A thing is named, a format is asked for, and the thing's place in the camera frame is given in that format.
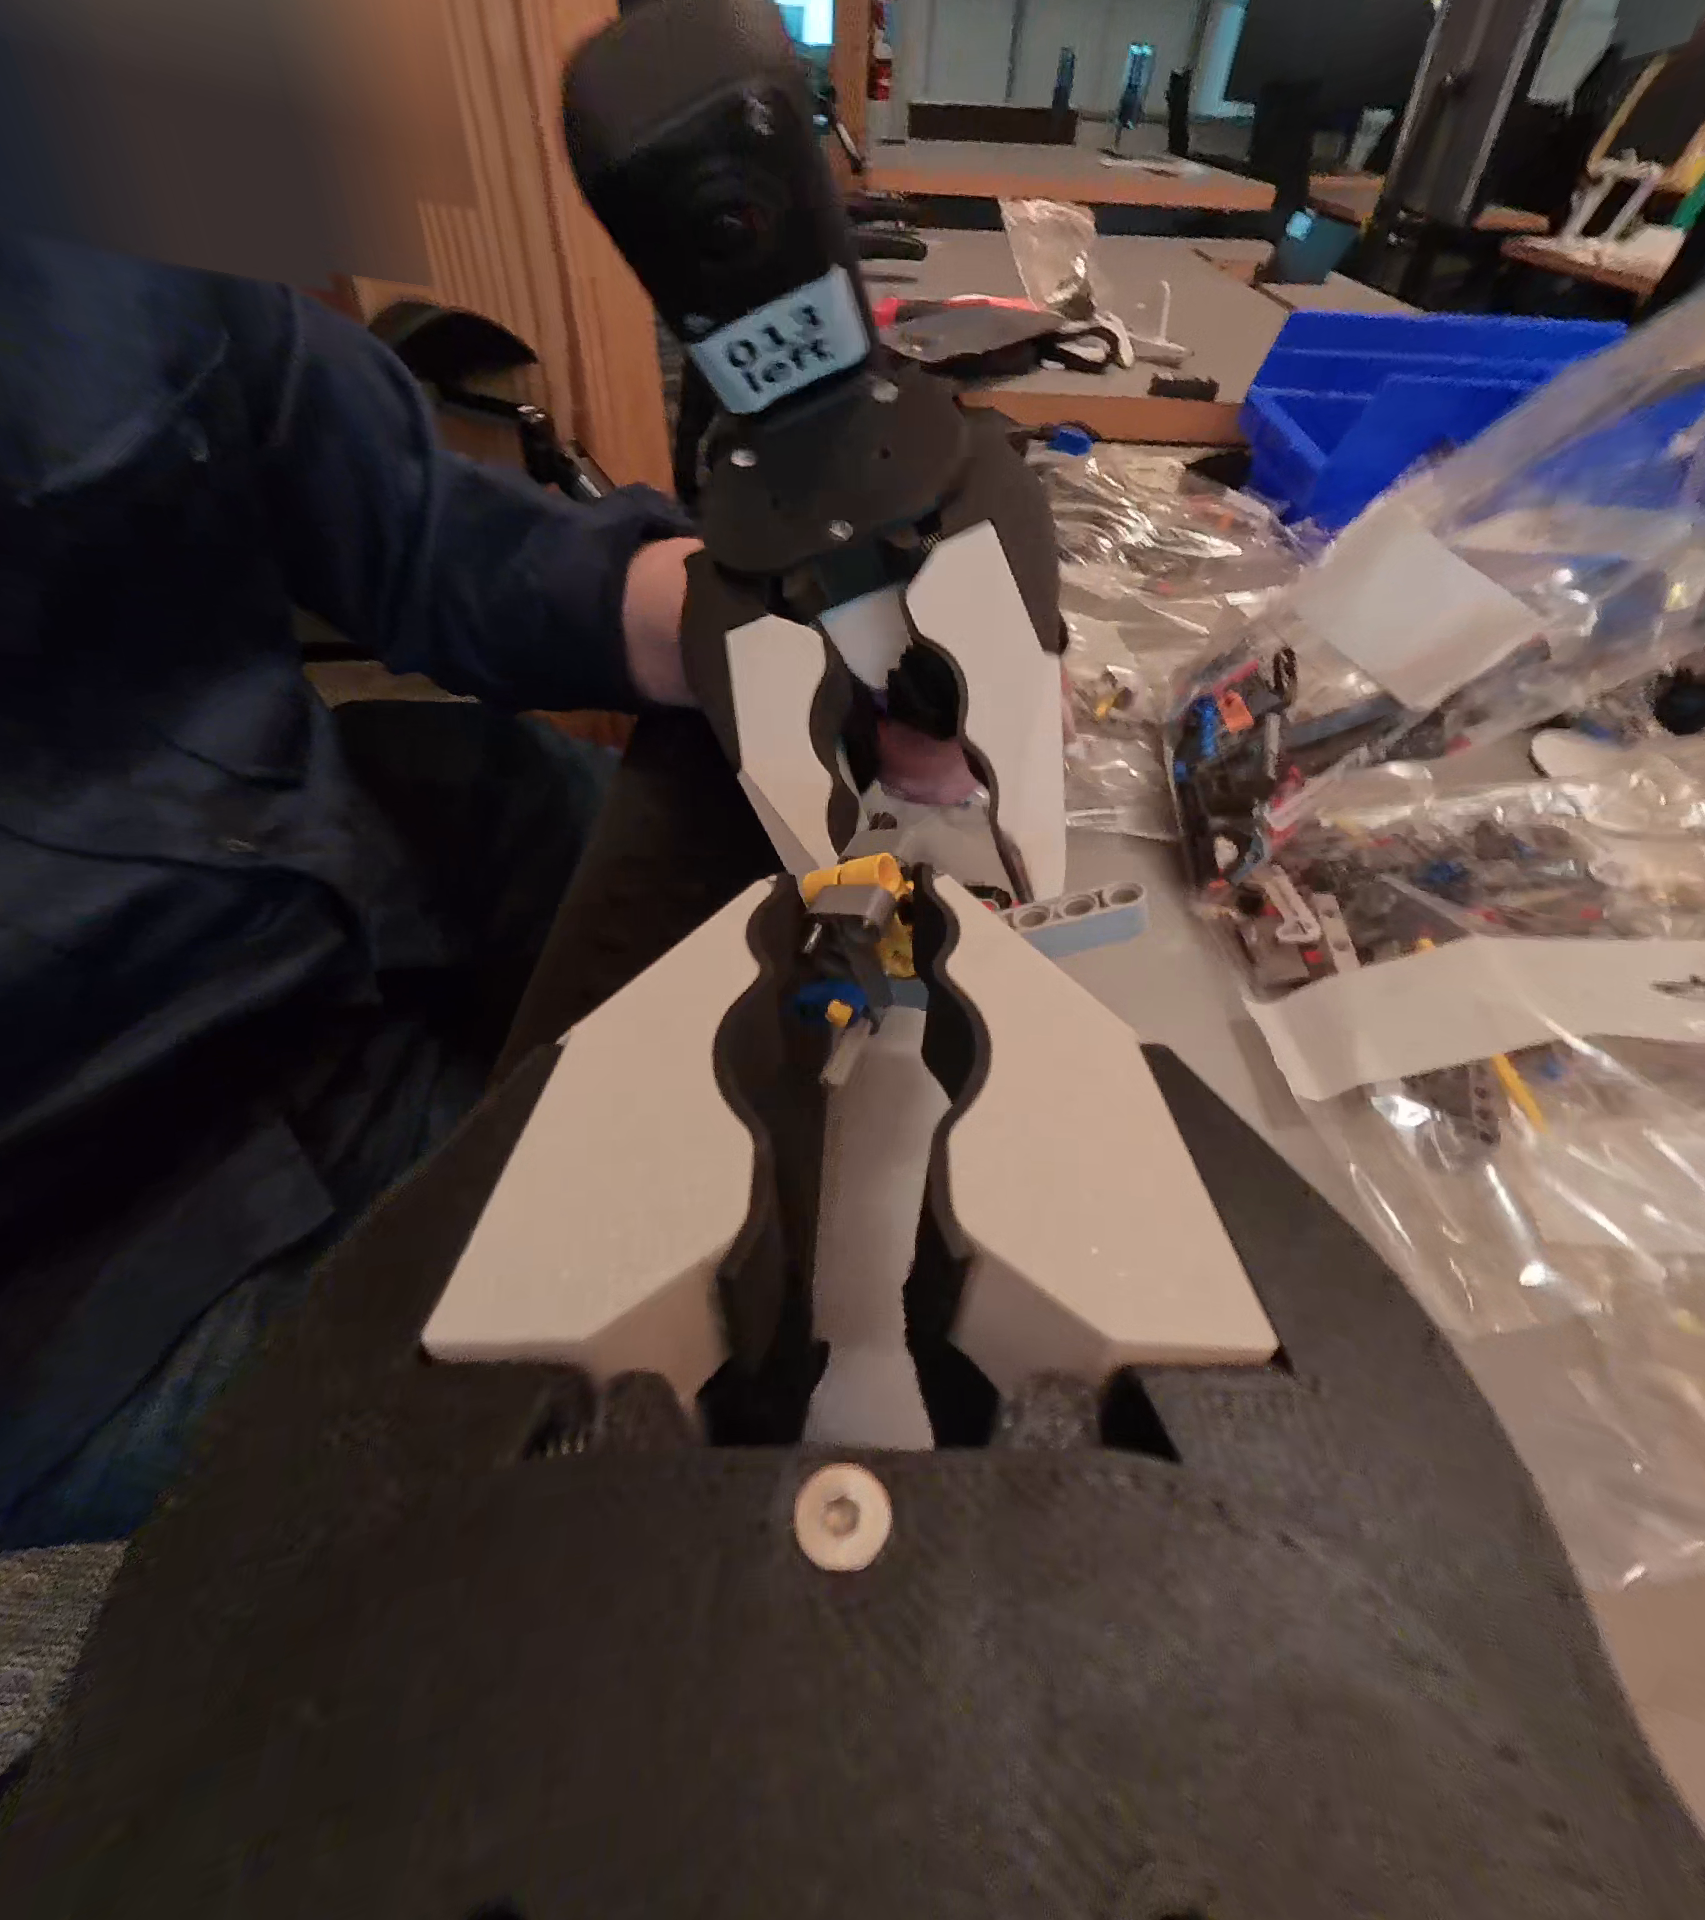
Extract blue plastic bin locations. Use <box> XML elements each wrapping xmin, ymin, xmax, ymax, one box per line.
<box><xmin>1238</xmin><ymin>305</ymin><xmax>1705</xmax><ymax>534</ymax></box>

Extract black chair armrest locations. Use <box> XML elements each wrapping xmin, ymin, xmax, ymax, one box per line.
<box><xmin>371</xmin><ymin>300</ymin><xmax>614</xmax><ymax>504</ymax></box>

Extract tall clear lego bag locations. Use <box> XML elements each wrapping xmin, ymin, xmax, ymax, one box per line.
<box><xmin>1166</xmin><ymin>245</ymin><xmax>1705</xmax><ymax>888</ymax></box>

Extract crumpled clear bag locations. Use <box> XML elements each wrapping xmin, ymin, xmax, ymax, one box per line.
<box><xmin>999</xmin><ymin>194</ymin><xmax>1100</xmax><ymax>323</ymax></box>

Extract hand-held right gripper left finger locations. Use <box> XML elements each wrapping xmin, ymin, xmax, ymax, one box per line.
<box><xmin>417</xmin><ymin>875</ymin><xmax>825</xmax><ymax>1449</ymax></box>

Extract brown background desk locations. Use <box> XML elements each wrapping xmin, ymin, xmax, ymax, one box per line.
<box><xmin>853</xmin><ymin>134</ymin><xmax>1394</xmax><ymax>219</ymax></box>

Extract yellow and black lego assembly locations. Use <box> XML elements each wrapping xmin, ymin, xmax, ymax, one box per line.
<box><xmin>784</xmin><ymin>852</ymin><xmax>929</xmax><ymax>1090</ymax></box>

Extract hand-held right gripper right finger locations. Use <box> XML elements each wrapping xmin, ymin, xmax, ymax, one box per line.
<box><xmin>912</xmin><ymin>870</ymin><xmax>1284</xmax><ymax>1449</ymax></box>

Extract person's left hand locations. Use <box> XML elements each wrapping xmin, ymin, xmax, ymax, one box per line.
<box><xmin>618</xmin><ymin>535</ymin><xmax>709</xmax><ymax>708</ymax></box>

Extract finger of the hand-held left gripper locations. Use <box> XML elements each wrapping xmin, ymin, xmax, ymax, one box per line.
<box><xmin>908</xmin><ymin>521</ymin><xmax>1071</xmax><ymax>900</ymax></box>
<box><xmin>719</xmin><ymin>611</ymin><xmax>860</xmax><ymax>875</ymax></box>

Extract teal box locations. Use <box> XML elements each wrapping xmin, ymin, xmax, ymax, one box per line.
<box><xmin>1265</xmin><ymin>202</ymin><xmax>1356</xmax><ymax>287</ymax></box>

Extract white plastic object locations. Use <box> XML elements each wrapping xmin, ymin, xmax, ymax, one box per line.
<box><xmin>1123</xmin><ymin>275</ymin><xmax>1199</xmax><ymax>370</ymax></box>

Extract wooden cabinet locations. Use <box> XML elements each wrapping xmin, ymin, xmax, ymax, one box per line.
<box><xmin>326</xmin><ymin>0</ymin><xmax>688</xmax><ymax>497</ymax></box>

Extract clear lego parts bag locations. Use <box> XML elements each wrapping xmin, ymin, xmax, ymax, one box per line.
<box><xmin>1055</xmin><ymin>434</ymin><xmax>1335</xmax><ymax>841</ymax></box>

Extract light grey lego beam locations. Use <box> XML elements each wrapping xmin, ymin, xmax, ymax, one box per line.
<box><xmin>1003</xmin><ymin>882</ymin><xmax>1150</xmax><ymax>959</ymax></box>

